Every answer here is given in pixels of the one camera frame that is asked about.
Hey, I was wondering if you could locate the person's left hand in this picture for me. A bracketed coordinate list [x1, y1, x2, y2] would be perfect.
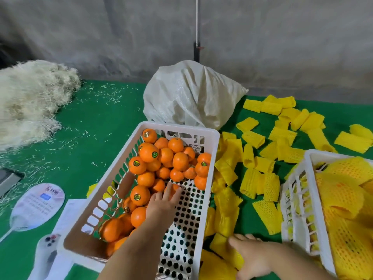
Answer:
[146, 182, 183, 231]

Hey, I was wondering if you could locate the person's right hand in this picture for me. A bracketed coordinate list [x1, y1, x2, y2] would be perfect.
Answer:
[229, 234, 281, 280]

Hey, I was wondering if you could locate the single orange mandarin fruit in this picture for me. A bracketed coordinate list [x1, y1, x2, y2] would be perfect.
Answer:
[164, 184, 182, 200]

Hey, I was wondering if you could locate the yellow foam net sleeve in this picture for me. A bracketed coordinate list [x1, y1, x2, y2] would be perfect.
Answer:
[209, 233, 245, 270]
[86, 183, 116, 199]

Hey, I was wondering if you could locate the person's left forearm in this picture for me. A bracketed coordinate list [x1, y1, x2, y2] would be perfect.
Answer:
[97, 221, 166, 280]

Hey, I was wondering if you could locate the person's right forearm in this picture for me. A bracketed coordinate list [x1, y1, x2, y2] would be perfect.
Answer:
[271, 241, 337, 280]

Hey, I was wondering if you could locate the pile of orange mandarins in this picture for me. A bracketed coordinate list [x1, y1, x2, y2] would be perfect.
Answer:
[99, 128, 212, 257]

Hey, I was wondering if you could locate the scattered yellow foam nets group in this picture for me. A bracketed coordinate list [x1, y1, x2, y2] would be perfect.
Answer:
[200, 94, 373, 280]

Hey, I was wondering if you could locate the white perforated plastic crate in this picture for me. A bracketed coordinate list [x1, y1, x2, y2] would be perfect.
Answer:
[57, 121, 220, 280]

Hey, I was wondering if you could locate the green table cloth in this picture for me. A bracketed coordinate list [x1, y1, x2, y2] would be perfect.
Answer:
[0, 80, 373, 280]

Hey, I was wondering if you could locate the white woven sack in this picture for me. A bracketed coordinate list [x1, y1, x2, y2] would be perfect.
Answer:
[143, 60, 249, 131]

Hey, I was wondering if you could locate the white paper sheet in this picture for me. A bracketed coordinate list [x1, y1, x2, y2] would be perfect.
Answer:
[28, 198, 88, 280]

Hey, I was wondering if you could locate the heap of net-wrapped fruits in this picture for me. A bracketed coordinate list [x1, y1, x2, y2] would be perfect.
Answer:
[315, 157, 373, 280]

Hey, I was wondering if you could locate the round printed hand fan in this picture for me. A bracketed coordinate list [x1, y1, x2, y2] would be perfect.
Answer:
[0, 183, 66, 244]

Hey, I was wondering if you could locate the white slotted plastic crate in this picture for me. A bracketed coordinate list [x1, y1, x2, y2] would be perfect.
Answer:
[280, 149, 373, 278]

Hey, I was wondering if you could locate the white handheld controller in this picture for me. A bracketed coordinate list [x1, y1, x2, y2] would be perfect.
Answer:
[28, 233, 63, 280]

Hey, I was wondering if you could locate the grey flat device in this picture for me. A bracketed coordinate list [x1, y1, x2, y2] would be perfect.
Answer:
[0, 168, 24, 199]

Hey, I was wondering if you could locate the pile of pale shredded straw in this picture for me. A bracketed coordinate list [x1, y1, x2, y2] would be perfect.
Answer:
[0, 59, 83, 151]

